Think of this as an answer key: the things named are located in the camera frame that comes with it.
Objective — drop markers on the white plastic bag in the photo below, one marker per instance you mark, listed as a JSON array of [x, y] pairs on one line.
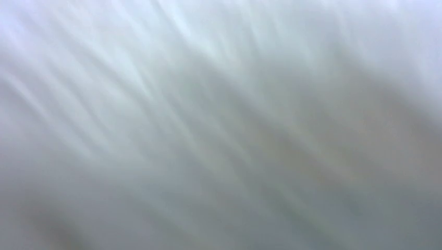
[[220, 124]]

